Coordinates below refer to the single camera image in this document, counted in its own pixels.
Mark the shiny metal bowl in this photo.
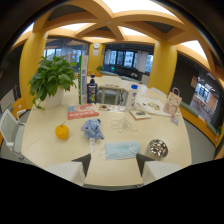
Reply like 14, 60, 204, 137
145, 138, 169, 160

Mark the orange fruit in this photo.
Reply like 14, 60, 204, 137
54, 122, 70, 141

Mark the light blue face mask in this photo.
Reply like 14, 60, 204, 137
99, 140, 142, 161

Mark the blue plush toy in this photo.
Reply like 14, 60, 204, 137
80, 118, 105, 140

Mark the small dark photo card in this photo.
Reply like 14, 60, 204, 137
129, 109, 153, 121

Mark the red booklet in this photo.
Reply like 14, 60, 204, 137
67, 102, 100, 121

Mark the white printed tote bag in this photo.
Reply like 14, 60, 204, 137
134, 95, 172, 118

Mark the white office chair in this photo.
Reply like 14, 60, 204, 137
0, 108, 28, 161

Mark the patterned paper gift bag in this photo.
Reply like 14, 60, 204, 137
162, 87, 183, 118

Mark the white plant pot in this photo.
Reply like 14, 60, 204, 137
43, 86, 65, 109

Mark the colourful flat leaflet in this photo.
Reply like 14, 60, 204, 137
98, 103, 126, 114

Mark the white bottle blue cap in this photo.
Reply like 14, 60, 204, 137
124, 83, 139, 112

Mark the orange chair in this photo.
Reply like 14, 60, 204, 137
11, 96, 28, 121

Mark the dark blue pump bottle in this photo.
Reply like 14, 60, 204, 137
86, 74, 99, 105

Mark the tall white green box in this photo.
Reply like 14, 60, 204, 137
78, 54, 90, 105

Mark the green potted plant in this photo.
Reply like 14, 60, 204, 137
27, 55, 79, 110

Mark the white earphone cable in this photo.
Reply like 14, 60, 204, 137
110, 117, 138, 134

